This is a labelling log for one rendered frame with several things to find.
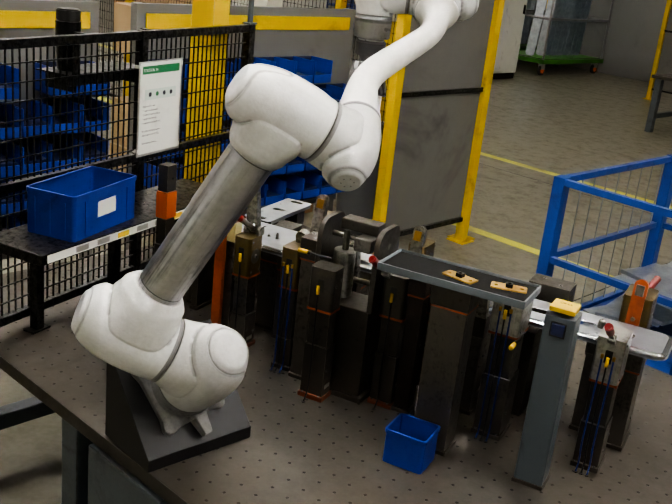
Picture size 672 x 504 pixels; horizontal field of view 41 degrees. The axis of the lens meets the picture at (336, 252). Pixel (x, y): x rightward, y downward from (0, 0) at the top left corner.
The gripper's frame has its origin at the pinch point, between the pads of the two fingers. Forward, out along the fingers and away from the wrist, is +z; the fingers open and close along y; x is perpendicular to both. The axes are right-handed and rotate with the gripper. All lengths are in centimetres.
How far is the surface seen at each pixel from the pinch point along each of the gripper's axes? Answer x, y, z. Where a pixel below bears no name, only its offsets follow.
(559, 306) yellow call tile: -59, -10, 30
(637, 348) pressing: -75, 17, 46
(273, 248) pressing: 31, 15, 46
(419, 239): -6, 37, 39
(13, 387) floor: 162, 39, 146
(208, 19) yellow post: 96, 68, -10
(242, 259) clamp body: 35, 5, 48
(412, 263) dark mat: -21.9, -8.3, 30.1
